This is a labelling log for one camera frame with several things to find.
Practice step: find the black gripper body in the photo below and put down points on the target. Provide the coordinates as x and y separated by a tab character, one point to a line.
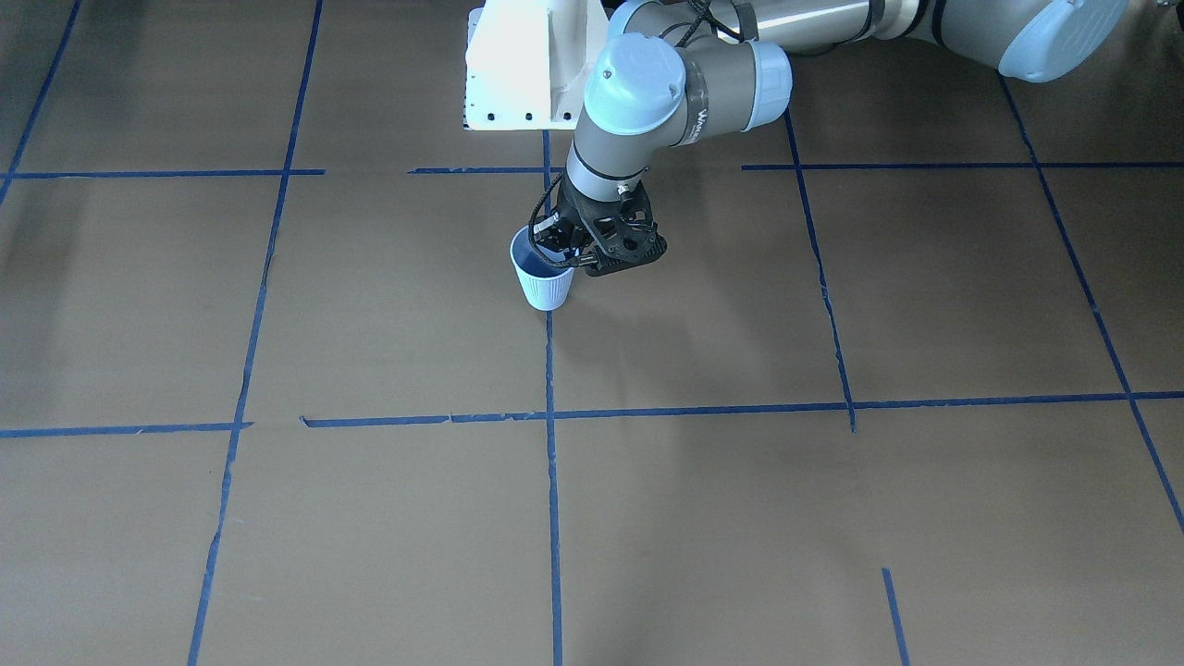
574	215

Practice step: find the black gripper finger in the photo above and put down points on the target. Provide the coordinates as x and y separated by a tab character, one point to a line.
553	239

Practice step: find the blue ribbed cup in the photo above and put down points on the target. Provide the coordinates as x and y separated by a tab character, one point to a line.
544	286

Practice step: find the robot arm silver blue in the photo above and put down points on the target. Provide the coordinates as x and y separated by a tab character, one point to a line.
673	74

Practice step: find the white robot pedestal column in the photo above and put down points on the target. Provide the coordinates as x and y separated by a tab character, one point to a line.
528	63

